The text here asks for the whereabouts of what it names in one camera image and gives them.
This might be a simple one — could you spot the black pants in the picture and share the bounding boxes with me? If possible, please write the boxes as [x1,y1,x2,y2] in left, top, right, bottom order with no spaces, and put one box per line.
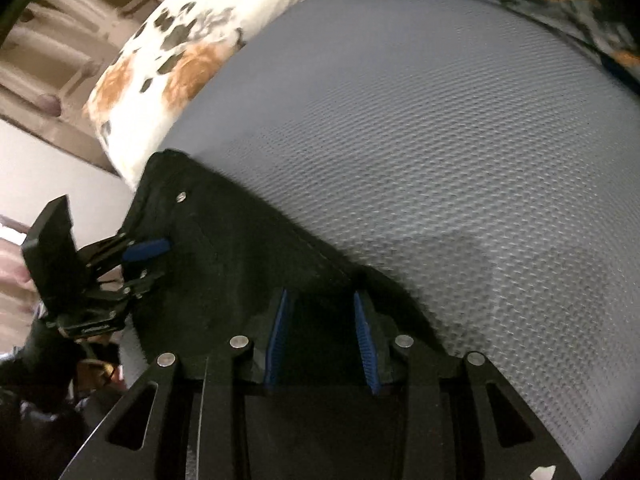
[119,148,452,480]

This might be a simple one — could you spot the white floral pillow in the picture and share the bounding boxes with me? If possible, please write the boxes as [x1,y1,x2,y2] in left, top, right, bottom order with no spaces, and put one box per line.
[85,0,302,188]

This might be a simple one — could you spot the beige curtain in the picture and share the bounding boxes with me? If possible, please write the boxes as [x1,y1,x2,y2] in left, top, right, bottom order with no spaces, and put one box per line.
[0,0,222,356]

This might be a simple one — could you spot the grey mesh mattress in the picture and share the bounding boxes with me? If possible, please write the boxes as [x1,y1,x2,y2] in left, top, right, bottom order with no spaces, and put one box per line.
[159,0,639,479]

